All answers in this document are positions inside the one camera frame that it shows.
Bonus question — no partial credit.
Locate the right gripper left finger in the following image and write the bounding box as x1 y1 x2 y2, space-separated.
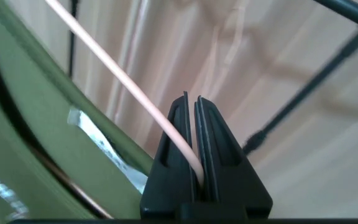
140 91 203 218

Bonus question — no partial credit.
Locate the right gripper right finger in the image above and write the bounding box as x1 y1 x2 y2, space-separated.
193 95 273 218

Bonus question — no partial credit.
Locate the pink clothes hanger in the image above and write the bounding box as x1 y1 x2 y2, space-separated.
26 0 205 220

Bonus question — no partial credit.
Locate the green printed shirt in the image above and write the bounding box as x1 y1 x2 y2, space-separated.
0 0 155 224

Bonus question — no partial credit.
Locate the black clothes rack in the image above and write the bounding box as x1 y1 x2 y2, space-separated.
68 0 358 156

